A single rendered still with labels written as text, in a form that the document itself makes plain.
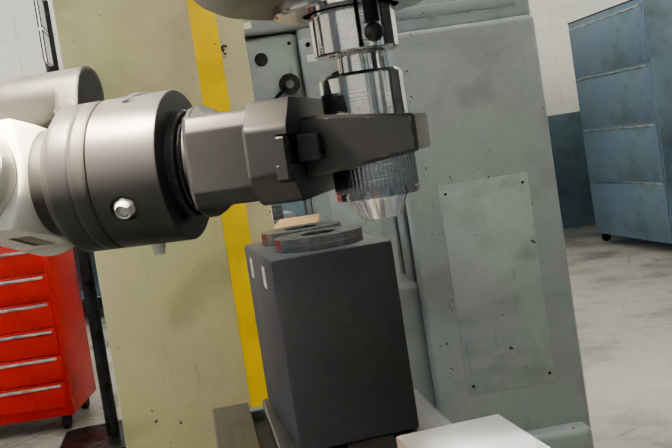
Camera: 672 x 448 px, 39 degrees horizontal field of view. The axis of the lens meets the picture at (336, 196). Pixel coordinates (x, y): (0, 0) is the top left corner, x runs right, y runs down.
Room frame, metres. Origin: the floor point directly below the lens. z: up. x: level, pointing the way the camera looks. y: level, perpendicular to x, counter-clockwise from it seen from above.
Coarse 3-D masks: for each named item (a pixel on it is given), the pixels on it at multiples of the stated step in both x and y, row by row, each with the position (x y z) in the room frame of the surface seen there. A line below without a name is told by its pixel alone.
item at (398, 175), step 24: (336, 96) 0.52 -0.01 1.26; (360, 96) 0.51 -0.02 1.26; (384, 96) 0.51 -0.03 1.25; (360, 168) 0.51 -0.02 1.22; (384, 168) 0.51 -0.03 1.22; (408, 168) 0.52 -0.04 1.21; (336, 192) 0.53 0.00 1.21; (360, 192) 0.51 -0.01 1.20; (384, 192) 0.51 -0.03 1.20; (408, 192) 0.52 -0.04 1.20
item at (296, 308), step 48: (288, 240) 0.93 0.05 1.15; (336, 240) 0.92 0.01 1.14; (384, 240) 0.91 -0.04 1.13; (288, 288) 0.89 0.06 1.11; (336, 288) 0.90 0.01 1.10; (384, 288) 0.91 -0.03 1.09; (288, 336) 0.89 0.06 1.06; (336, 336) 0.90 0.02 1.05; (384, 336) 0.91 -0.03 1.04; (288, 384) 0.89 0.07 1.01; (336, 384) 0.90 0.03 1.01; (384, 384) 0.91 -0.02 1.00; (336, 432) 0.90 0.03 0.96; (384, 432) 0.91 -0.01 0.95
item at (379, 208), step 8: (368, 200) 0.52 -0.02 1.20; (376, 200) 0.52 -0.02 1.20; (384, 200) 0.52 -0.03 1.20; (392, 200) 0.52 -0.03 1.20; (400, 200) 0.52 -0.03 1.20; (360, 208) 0.52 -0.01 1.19; (368, 208) 0.52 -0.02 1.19; (376, 208) 0.52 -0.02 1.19; (384, 208) 0.52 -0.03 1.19; (392, 208) 0.52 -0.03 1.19; (400, 208) 0.53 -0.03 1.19; (360, 216) 0.53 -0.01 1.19; (368, 216) 0.52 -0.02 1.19; (376, 216) 0.52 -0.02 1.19; (384, 216) 0.52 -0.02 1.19; (392, 216) 0.52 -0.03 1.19
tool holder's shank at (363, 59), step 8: (376, 48) 0.52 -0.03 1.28; (384, 48) 0.53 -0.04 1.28; (336, 56) 0.52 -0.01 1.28; (344, 56) 0.53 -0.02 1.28; (352, 56) 0.52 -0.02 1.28; (360, 56) 0.52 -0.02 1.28; (368, 56) 0.52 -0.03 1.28; (376, 56) 0.53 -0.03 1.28; (344, 64) 0.53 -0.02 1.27; (352, 64) 0.52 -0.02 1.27; (360, 64) 0.52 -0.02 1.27; (368, 64) 0.52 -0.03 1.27; (376, 64) 0.53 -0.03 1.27; (344, 72) 0.53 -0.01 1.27
